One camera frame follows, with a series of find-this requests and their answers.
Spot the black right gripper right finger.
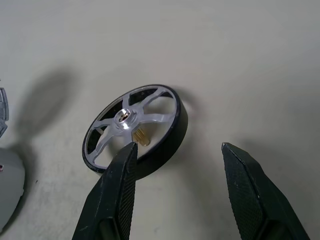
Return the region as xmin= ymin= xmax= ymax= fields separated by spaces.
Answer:
xmin=221 ymin=142 xmax=311 ymax=240

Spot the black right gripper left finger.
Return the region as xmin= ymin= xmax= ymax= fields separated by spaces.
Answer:
xmin=72 ymin=141 xmax=139 ymax=240

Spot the spoked rotor with black rim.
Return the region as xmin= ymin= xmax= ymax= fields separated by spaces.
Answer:
xmin=81 ymin=84 xmax=190 ymax=179

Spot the silver motor housing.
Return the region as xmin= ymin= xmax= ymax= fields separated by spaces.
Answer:
xmin=0 ymin=147 xmax=26 ymax=230

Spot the silver hinged motor lid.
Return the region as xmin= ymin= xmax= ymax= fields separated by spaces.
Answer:
xmin=0 ymin=79 xmax=10 ymax=138

